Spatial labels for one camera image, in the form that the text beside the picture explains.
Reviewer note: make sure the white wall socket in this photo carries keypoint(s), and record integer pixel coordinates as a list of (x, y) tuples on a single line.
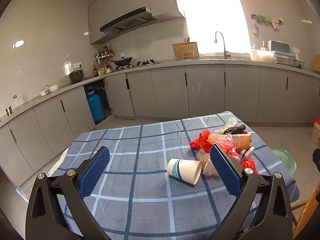
[(77, 65), (296, 50)]

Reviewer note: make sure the red printed clear wrapper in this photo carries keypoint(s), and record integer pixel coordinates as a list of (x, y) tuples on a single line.
[(229, 145)]

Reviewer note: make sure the gas stove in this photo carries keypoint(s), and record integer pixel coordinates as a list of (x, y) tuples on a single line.
[(145, 63)]

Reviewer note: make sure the wicker chair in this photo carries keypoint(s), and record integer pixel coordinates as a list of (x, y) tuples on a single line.
[(307, 212)]

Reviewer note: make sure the clear plastic bag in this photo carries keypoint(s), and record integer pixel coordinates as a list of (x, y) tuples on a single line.
[(228, 123)]

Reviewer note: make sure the grey kitchen base cabinets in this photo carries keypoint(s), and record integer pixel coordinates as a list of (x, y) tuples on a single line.
[(205, 90)]

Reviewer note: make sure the sauce bottles on counter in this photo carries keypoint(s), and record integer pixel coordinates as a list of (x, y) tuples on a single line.
[(101, 71)]

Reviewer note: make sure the steel basin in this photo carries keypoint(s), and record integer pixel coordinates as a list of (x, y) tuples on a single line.
[(286, 59)]

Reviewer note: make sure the steel kitchen faucet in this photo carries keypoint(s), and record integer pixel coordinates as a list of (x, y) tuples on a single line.
[(226, 53)]

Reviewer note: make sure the small red net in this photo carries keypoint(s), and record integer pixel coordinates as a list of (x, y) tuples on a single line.
[(250, 165)]

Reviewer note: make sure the spice rack with bottles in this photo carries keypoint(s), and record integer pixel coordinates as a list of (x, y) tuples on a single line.
[(103, 55)]

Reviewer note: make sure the beige packet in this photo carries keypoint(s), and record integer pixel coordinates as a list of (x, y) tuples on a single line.
[(240, 140)]

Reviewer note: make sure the black foam net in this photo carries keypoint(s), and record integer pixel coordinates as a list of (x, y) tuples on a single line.
[(235, 129)]

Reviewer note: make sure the red foam net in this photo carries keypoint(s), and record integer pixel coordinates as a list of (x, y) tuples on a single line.
[(201, 137)]

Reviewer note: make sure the hanging scrubber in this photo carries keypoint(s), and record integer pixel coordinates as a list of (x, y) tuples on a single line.
[(255, 28)]

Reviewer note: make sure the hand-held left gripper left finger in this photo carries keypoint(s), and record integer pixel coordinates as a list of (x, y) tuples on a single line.
[(96, 172)]

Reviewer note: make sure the wooden cutting board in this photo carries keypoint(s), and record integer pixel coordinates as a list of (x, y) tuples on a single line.
[(317, 63), (181, 48)]

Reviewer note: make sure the bright window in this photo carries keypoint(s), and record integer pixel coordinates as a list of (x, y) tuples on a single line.
[(215, 17)]

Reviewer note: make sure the white paper cup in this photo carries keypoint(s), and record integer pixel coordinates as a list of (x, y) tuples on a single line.
[(185, 170)]

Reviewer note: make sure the white plastic container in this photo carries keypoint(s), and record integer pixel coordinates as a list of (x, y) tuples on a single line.
[(261, 55)]

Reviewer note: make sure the black range hood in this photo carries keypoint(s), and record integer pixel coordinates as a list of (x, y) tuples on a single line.
[(127, 21)]

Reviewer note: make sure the dark rice cooker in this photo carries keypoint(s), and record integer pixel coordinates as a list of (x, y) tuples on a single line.
[(76, 77)]

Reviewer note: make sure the pink bin with red lid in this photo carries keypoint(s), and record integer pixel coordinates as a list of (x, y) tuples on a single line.
[(315, 130)]

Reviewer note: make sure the white sponge with black stripe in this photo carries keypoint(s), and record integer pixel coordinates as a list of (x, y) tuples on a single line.
[(247, 152)]

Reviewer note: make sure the glass jar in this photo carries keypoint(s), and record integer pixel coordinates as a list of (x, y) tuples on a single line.
[(45, 91)]

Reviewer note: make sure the hanging cloths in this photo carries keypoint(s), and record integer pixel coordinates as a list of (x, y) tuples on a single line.
[(267, 20)]

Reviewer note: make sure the blue gas cylinder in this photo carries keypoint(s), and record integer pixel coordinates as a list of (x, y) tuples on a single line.
[(95, 105)]

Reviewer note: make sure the blue checked tablecloth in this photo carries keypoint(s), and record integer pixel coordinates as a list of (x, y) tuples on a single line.
[(140, 155)]

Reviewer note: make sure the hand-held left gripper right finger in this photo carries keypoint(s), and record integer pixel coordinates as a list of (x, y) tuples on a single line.
[(226, 172)]

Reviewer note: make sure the crumpled clear plastic wrap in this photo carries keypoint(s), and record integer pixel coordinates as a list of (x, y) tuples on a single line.
[(207, 167)]

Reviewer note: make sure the black wok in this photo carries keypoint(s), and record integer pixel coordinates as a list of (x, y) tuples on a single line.
[(123, 61)]

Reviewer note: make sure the knives in holder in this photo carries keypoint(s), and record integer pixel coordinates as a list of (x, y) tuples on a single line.
[(187, 40)]

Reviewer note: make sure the soap dispenser bottle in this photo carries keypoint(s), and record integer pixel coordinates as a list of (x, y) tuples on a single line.
[(263, 46)]

